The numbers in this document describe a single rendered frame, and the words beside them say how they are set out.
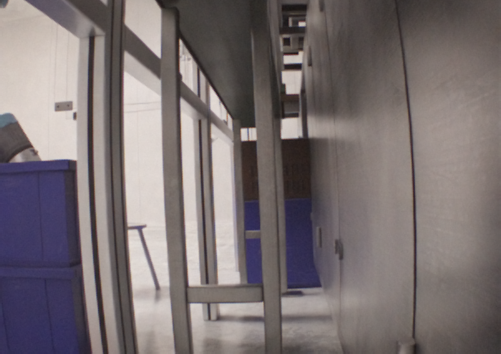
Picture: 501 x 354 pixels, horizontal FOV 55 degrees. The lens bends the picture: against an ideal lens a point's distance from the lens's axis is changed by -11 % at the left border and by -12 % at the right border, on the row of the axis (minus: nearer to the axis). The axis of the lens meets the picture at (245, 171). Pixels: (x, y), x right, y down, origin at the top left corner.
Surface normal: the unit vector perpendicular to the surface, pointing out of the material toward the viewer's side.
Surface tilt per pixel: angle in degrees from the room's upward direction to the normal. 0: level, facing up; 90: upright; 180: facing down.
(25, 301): 90
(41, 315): 90
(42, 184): 90
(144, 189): 90
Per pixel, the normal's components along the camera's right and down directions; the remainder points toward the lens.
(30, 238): -0.05, -0.04
